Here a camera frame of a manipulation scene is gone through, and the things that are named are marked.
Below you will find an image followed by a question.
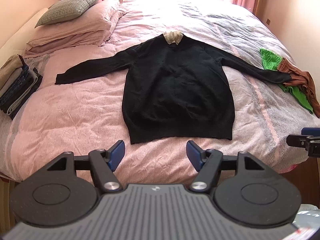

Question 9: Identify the black sweater with cream collar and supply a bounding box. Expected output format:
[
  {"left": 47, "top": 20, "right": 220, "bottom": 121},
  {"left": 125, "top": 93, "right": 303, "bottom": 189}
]
[{"left": 55, "top": 35, "right": 291, "bottom": 144}]

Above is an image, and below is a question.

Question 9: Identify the pink and grey duvet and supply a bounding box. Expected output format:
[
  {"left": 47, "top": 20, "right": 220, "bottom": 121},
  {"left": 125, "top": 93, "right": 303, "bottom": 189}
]
[{"left": 1, "top": 2, "right": 319, "bottom": 184}]

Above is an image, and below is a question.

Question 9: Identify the brown garment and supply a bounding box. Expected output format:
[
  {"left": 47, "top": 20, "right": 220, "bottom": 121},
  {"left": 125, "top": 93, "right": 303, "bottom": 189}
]
[{"left": 277, "top": 58, "right": 319, "bottom": 118}]

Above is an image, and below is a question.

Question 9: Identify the green knitted garment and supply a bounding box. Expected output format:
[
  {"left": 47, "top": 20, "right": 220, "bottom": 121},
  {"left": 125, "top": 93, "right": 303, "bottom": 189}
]
[{"left": 259, "top": 48, "right": 315, "bottom": 115}]

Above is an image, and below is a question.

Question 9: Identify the stack of folded clothes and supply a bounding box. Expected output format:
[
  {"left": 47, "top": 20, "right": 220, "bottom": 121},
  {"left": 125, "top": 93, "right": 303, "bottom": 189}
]
[{"left": 1, "top": 54, "right": 43, "bottom": 119}]

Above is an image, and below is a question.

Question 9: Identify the lower pink pillow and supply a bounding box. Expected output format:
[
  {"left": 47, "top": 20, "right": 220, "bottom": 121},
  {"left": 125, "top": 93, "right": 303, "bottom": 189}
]
[{"left": 24, "top": 10, "right": 126, "bottom": 58}]

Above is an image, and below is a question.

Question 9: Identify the pink pillow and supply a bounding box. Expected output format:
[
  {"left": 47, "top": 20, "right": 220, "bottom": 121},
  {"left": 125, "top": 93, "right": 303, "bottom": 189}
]
[
  {"left": 27, "top": 0, "right": 121, "bottom": 47},
  {"left": 24, "top": 10, "right": 126, "bottom": 58}
]

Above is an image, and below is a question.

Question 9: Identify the upper pink pillow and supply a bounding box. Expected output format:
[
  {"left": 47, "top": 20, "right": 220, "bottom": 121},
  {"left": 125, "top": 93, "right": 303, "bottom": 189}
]
[{"left": 27, "top": 0, "right": 121, "bottom": 47}]

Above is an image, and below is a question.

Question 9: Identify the cream bed headboard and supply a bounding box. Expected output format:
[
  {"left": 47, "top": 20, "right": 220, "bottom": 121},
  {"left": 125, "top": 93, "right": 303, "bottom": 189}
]
[{"left": 0, "top": 8, "right": 48, "bottom": 67}]

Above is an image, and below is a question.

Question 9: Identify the grey checked pillow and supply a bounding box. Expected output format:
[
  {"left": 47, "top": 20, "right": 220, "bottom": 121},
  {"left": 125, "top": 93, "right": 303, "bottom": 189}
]
[{"left": 35, "top": 0, "right": 99, "bottom": 27}]

